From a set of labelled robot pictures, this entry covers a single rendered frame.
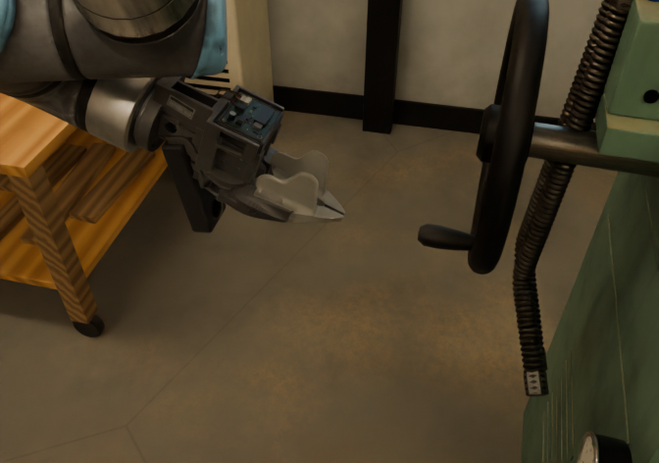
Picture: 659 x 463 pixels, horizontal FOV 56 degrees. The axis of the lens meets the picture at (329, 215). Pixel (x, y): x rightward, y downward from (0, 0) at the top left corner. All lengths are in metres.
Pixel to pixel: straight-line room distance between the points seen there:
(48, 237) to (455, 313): 0.92
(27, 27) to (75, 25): 0.03
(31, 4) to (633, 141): 0.50
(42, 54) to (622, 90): 0.47
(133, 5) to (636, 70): 0.41
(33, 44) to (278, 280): 1.17
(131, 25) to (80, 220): 1.17
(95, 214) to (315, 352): 0.62
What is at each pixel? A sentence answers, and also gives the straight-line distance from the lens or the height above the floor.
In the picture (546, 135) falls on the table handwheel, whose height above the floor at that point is 0.82.
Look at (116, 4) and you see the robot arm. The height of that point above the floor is 1.02.
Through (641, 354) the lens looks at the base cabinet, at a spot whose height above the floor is 0.64.
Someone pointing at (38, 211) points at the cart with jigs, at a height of 0.41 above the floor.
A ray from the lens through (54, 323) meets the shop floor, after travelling 1.63.
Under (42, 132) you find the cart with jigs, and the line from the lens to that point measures 1.27.
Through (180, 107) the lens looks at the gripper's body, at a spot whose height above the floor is 0.87.
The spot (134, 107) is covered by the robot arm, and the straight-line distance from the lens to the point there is 0.60.
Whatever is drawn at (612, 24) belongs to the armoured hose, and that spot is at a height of 0.93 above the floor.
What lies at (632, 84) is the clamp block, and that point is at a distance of 0.60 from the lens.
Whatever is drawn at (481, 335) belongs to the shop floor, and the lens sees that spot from 1.51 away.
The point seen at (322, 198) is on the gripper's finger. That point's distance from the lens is 0.63.
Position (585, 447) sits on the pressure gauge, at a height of 0.66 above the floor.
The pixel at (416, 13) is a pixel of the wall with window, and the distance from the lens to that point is 1.97.
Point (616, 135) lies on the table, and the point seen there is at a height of 0.86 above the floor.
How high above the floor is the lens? 1.17
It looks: 42 degrees down
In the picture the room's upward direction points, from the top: straight up
